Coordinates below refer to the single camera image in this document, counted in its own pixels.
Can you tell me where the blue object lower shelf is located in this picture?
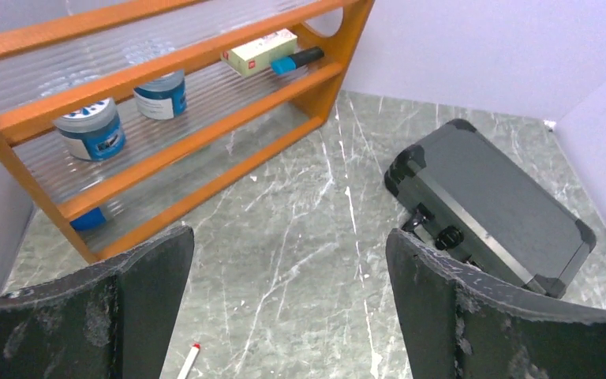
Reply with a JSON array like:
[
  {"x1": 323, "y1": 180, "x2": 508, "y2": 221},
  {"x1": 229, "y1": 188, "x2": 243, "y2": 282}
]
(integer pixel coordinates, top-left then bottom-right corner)
[{"x1": 70, "y1": 207, "x2": 107, "y2": 231}]

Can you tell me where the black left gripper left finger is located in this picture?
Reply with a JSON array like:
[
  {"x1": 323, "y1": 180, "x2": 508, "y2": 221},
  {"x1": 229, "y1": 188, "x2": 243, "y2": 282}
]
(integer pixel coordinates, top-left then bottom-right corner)
[{"x1": 0, "y1": 224, "x2": 194, "y2": 378}]

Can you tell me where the black poker case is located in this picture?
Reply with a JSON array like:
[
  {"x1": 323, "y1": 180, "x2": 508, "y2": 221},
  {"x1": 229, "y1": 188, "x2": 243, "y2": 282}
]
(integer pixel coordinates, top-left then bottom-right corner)
[{"x1": 383, "y1": 118, "x2": 597, "y2": 298}]

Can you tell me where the orange wooden shelf rack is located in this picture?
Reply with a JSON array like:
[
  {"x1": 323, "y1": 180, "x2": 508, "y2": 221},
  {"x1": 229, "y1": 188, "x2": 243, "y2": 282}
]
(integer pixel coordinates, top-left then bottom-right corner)
[{"x1": 0, "y1": 1, "x2": 373, "y2": 263}]

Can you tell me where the white green box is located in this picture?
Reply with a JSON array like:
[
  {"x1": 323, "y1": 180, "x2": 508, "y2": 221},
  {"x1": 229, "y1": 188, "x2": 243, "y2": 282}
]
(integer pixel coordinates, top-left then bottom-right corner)
[{"x1": 221, "y1": 28, "x2": 297, "y2": 77}]

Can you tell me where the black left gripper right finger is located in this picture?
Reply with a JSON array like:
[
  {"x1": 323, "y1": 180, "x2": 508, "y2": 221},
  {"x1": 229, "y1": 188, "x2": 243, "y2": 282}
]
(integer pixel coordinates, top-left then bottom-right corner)
[{"x1": 386, "y1": 229, "x2": 606, "y2": 378}]

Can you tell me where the red white marker pen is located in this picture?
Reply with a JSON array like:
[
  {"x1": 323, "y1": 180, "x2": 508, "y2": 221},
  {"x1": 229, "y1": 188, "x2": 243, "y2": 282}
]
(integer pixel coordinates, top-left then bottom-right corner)
[{"x1": 177, "y1": 343, "x2": 201, "y2": 379}]

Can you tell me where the blue jar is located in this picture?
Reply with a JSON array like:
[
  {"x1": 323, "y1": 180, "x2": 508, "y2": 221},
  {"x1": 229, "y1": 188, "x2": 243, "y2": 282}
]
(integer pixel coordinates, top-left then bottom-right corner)
[
  {"x1": 133, "y1": 70, "x2": 187, "y2": 120},
  {"x1": 53, "y1": 97, "x2": 126, "y2": 162}
]

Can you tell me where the black blue marker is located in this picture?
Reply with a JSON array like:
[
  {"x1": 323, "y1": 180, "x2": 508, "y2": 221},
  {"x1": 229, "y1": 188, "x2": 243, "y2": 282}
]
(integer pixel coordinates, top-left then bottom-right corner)
[{"x1": 271, "y1": 47, "x2": 324, "y2": 75}]

